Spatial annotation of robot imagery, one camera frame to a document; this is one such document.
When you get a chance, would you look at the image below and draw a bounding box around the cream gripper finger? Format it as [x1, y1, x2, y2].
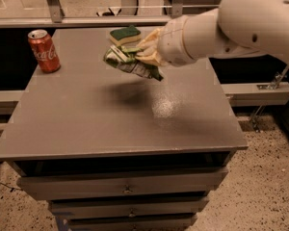
[136, 51, 168, 66]
[136, 27, 163, 50]

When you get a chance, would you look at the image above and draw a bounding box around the green jalapeno chip bag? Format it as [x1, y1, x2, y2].
[103, 45, 164, 81]

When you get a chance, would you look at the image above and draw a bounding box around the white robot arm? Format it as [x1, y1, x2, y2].
[136, 0, 289, 66]

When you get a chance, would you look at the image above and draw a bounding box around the red coke can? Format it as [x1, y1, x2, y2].
[28, 29, 61, 73]

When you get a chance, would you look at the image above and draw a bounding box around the green yellow sponge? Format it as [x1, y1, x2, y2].
[110, 25, 142, 46]

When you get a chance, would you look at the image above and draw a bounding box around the grey drawer cabinet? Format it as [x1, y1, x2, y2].
[0, 25, 250, 231]

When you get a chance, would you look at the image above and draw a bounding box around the top grey drawer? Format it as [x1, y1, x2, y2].
[17, 167, 228, 200]

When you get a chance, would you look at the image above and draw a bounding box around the grey drawer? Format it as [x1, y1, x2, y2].
[17, 167, 228, 200]
[50, 195, 208, 219]
[68, 214, 197, 231]

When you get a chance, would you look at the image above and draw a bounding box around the middle grey drawer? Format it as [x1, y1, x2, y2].
[50, 195, 208, 219]

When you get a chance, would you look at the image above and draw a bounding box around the bottom grey drawer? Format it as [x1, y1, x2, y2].
[68, 214, 197, 231]

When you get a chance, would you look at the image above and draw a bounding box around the metal railing frame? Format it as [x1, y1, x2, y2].
[0, 0, 289, 30]

